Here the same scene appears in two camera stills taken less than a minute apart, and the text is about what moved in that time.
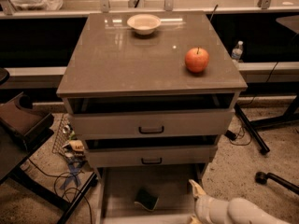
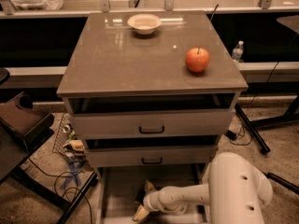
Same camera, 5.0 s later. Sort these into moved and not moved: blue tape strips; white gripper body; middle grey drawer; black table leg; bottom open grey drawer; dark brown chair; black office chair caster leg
Moved: white gripper body
Not moved: bottom open grey drawer; black office chair caster leg; blue tape strips; black table leg; middle grey drawer; dark brown chair
